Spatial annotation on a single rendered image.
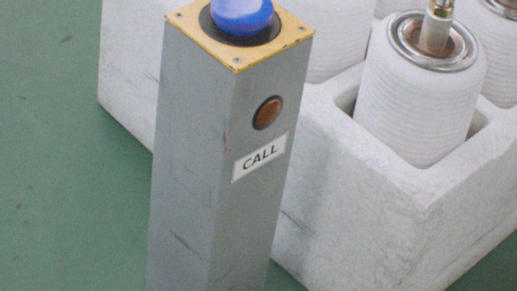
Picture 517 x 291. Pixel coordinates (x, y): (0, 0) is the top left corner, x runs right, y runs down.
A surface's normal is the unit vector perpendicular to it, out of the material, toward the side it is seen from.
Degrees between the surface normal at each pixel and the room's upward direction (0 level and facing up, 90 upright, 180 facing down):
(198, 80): 90
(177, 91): 90
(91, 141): 0
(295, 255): 90
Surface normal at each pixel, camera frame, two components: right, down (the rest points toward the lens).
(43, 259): 0.12, -0.72
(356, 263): -0.72, 0.41
